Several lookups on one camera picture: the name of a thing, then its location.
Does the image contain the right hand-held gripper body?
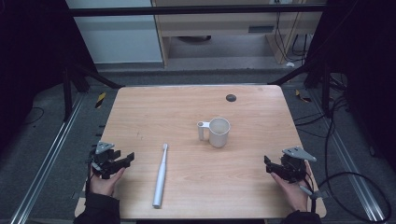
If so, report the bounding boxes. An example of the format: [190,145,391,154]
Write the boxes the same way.
[279,146,318,185]

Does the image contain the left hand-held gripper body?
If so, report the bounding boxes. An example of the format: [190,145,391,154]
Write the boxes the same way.
[89,141,126,180]

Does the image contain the person's left hand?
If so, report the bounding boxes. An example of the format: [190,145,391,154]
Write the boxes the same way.
[89,165,126,198]

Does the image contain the person's right hand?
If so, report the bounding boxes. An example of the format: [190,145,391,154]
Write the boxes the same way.
[270,161,313,214]

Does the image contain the white electric toothbrush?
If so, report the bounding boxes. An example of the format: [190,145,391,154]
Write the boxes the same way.
[151,143,169,209]

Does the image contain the black and yellow tape strip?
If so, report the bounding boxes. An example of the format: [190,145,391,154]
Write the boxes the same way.
[94,91,107,110]
[294,89,313,104]

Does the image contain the black metal stand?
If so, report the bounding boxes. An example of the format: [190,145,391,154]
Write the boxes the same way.
[61,57,126,123]
[268,57,333,119]

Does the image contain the dark curtain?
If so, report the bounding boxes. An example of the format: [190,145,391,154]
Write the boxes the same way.
[0,0,97,157]
[304,0,396,174]

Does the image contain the white cabinet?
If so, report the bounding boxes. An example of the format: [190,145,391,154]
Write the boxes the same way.
[64,0,164,65]

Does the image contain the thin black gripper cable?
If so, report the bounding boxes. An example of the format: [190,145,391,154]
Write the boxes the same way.
[84,150,95,200]

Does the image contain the bundle of black floor cables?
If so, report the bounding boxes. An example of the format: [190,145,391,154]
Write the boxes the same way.
[292,73,350,140]

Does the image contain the aluminium floor rail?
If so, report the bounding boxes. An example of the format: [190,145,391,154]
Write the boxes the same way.
[309,89,388,224]
[8,92,86,224]

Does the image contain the white cup with handle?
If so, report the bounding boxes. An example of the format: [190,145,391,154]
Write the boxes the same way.
[196,117,232,148]

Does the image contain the black floor cable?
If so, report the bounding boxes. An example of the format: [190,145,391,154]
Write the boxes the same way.
[21,105,46,127]

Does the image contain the black gripper cable with grey plug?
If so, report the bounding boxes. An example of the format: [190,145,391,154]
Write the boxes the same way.
[299,171,392,224]

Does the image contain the black cables under desk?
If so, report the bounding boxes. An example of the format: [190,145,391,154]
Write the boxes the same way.
[274,11,310,63]

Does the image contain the black horizontal frame bar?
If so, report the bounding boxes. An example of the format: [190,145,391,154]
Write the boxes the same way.
[68,3,327,18]

